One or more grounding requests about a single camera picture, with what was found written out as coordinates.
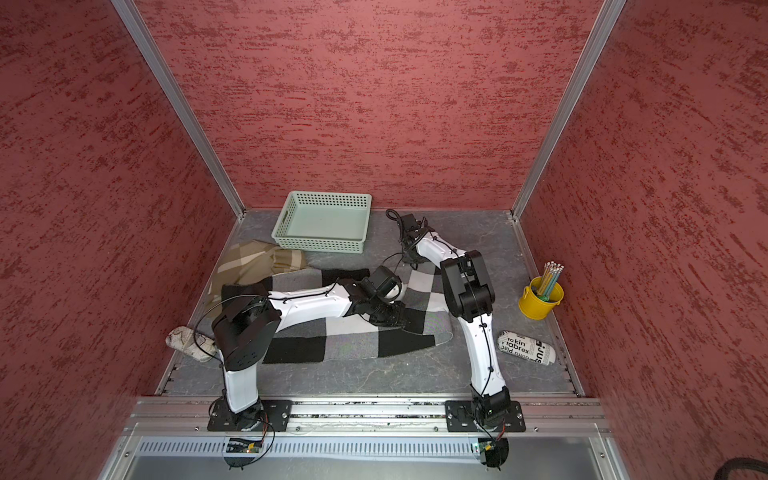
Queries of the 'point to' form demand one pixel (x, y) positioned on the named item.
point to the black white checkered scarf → (310, 340)
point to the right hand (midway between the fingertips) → (418, 259)
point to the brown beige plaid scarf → (251, 260)
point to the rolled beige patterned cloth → (194, 343)
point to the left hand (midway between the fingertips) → (404, 328)
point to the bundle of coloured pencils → (550, 278)
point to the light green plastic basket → (333, 222)
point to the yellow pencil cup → (532, 306)
